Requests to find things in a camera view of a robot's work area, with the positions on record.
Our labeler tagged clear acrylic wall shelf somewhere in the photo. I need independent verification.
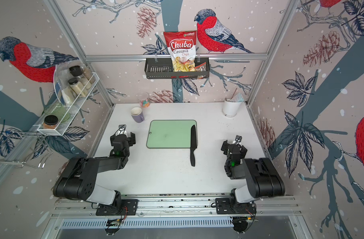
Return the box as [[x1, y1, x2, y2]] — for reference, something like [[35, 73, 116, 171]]
[[38, 60, 100, 136]]

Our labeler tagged red Chuba cassava chips bag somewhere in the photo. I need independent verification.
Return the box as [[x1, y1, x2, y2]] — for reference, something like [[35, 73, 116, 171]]
[[164, 31, 196, 72]]

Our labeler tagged green cutting board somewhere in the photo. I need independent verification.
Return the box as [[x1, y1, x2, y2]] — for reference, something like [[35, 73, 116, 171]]
[[146, 119, 197, 149]]

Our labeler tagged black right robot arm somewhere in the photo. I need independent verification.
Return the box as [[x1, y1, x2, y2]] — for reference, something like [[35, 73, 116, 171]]
[[221, 140, 285, 213]]

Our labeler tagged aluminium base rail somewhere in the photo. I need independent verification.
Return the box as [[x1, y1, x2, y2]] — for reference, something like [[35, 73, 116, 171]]
[[49, 193, 302, 218]]

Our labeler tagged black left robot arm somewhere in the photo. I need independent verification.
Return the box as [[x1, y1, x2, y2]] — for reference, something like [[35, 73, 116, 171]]
[[53, 133, 136, 212]]

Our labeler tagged purple mug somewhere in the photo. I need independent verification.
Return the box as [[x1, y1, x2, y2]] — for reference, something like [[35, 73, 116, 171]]
[[130, 107, 145, 123]]

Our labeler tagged black-lid spice jar front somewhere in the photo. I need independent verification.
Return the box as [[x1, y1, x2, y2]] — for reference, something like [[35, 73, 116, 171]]
[[68, 77, 88, 98]]

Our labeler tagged green glass bowl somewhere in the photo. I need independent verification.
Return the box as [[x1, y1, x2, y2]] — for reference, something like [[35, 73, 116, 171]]
[[44, 102, 70, 122]]

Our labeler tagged white utensil holder cup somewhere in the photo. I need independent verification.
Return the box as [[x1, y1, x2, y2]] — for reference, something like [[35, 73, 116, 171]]
[[222, 93, 245, 118]]

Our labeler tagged chrome wire wall rack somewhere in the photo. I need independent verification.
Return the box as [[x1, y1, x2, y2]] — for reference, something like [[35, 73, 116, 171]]
[[0, 130, 53, 169]]

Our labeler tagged black-lid spice jar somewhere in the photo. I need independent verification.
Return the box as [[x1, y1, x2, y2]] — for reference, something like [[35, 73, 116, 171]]
[[69, 65, 95, 90], [68, 77, 88, 98]]

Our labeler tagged short jar with black lid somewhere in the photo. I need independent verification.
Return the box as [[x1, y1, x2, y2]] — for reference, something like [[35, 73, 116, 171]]
[[43, 115, 59, 129]]

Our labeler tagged black kitchen knife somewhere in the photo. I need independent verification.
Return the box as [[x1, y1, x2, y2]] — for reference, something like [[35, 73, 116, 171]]
[[190, 125, 197, 167]]

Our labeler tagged black-lid spice jar rear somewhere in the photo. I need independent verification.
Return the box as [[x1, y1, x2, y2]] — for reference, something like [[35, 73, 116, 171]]
[[69, 65, 95, 90]]

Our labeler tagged clear cup with candies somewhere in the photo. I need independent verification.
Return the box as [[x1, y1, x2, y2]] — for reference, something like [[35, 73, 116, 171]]
[[137, 92, 150, 108]]

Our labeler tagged black wire wall basket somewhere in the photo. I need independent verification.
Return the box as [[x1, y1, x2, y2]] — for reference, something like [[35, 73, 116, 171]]
[[144, 57, 210, 79]]

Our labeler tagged small dark snack packet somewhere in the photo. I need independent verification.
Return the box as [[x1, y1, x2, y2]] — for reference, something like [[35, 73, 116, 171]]
[[195, 62, 207, 79]]

